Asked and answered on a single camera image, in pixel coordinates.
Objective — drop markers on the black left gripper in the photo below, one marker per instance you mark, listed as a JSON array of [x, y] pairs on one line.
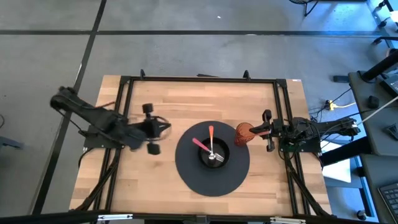
[[146, 129]]

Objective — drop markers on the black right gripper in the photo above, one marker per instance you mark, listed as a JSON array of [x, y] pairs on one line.
[[276, 129]]

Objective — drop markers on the pink drinking straw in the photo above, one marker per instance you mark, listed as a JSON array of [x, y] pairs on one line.
[[264, 133]]

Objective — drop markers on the red faceted plastic tumbler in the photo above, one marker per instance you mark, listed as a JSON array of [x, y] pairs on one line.
[[242, 138]]

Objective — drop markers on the black bowl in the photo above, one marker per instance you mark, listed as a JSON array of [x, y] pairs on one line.
[[205, 158]]

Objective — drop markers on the dark round woven placemat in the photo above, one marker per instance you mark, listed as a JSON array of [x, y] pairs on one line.
[[192, 174]]

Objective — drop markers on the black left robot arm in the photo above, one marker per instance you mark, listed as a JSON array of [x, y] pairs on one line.
[[102, 119]]

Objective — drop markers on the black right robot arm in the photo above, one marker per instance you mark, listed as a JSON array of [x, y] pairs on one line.
[[311, 130]]

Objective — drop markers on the white sheet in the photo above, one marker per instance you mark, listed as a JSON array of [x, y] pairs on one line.
[[337, 169]]

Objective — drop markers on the black metal bar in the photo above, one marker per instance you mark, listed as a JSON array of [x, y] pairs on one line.
[[345, 151], [381, 66]]

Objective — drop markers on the office desk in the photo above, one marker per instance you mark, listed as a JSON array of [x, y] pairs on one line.
[[373, 174], [373, 140]]

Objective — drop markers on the small black device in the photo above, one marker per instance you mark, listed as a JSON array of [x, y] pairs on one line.
[[373, 102]]

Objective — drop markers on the black caster wheel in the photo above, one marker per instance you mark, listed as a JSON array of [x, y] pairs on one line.
[[361, 215]]

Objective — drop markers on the black flat device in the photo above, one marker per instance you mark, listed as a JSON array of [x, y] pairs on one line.
[[390, 85]]

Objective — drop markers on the computer keyboard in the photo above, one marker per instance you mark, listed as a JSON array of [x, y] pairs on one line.
[[390, 199]]

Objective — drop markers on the black aluminium table frame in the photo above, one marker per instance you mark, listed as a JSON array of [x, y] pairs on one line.
[[202, 79]]

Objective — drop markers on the silver metal bracket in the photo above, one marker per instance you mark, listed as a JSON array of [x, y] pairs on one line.
[[115, 217], [287, 220]]

